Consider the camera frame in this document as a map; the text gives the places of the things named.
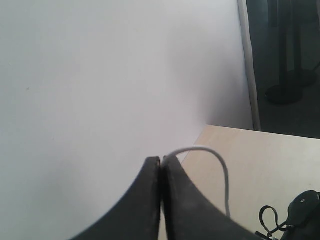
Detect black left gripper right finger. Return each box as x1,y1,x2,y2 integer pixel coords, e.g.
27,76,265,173
162,156,255,240

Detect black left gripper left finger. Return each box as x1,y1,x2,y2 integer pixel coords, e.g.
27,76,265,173
74,156,160,240

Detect white wired earphones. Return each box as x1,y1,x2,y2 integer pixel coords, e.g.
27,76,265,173
161,145,231,218

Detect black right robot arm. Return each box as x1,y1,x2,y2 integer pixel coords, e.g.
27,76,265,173
282,190,320,240

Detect black floor stand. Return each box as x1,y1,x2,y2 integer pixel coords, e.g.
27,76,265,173
265,0,320,105

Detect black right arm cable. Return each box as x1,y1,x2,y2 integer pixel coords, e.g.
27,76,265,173
254,205,291,240

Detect white partition edge post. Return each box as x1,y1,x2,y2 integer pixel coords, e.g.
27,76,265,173
237,0,262,132

